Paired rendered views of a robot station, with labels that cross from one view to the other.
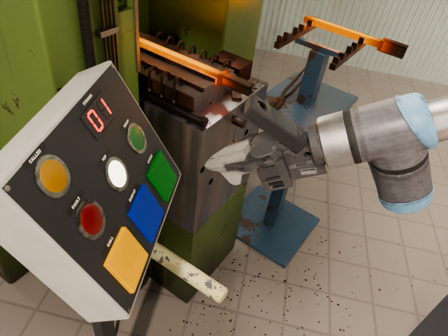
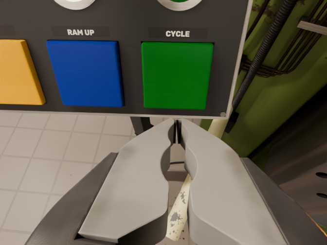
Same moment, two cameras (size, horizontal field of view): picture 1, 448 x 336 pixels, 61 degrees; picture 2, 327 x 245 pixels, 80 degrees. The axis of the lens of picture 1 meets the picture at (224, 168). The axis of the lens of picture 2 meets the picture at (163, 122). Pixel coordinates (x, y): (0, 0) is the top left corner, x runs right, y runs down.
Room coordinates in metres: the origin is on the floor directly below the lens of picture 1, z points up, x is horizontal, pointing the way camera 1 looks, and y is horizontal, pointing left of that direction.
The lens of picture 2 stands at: (0.53, -0.03, 1.18)
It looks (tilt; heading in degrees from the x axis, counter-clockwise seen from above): 61 degrees down; 91
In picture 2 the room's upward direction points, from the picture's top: 2 degrees counter-clockwise
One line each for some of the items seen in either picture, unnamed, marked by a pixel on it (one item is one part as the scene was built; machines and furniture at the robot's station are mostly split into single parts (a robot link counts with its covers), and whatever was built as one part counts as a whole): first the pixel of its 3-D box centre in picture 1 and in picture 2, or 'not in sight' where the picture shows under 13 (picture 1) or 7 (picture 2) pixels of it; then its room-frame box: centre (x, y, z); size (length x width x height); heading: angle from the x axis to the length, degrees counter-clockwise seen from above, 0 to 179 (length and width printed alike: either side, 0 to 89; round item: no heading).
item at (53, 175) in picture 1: (53, 176); not in sight; (0.35, 0.22, 1.16); 0.05 x 0.03 x 0.04; 152
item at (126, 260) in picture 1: (125, 259); (6, 73); (0.34, 0.13, 1.01); 0.07 x 0.05 x 0.07; 177
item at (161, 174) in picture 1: (161, 176); (175, 77); (0.54, 0.12, 1.01); 0.07 x 0.05 x 0.07; 177
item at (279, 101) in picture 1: (298, 80); not in sight; (1.51, -0.26, 0.77); 0.60 x 0.04 x 0.01; 157
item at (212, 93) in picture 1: (159, 67); not in sight; (1.08, 0.25, 0.96); 0.42 x 0.20 x 0.09; 62
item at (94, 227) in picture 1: (91, 219); not in sight; (0.34, 0.18, 1.09); 0.05 x 0.03 x 0.04; 152
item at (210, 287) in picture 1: (159, 253); (203, 160); (0.63, 0.14, 0.62); 0.44 x 0.05 x 0.05; 62
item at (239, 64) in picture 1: (229, 68); not in sight; (1.17, 0.03, 0.95); 0.12 x 0.09 x 0.07; 62
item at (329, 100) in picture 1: (305, 103); not in sight; (1.36, -0.29, 0.75); 0.40 x 0.30 x 0.02; 150
